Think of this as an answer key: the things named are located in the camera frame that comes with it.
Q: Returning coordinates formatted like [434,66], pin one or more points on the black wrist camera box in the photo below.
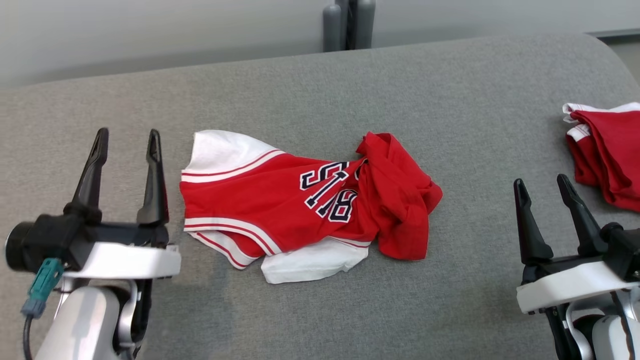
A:
[625,247]
[45,242]

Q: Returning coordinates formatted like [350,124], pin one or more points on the grey round post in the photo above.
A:
[366,25]
[331,30]

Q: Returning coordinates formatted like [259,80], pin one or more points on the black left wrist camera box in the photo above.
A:
[45,242]

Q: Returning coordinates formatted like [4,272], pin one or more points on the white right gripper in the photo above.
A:
[565,282]

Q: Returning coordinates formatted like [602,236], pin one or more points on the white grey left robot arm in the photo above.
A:
[80,325]

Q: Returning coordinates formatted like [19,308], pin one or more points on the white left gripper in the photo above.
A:
[130,260]

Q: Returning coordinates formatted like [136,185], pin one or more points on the red shorts with white stripe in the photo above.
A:
[610,160]

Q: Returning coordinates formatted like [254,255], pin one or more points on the dark grey partition frame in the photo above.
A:
[349,20]

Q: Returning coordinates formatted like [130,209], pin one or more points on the grey fabric sofa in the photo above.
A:
[300,90]

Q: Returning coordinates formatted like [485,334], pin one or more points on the red white basketball jersey shirt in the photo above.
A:
[250,200]

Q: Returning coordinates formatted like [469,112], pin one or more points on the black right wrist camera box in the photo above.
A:
[625,247]

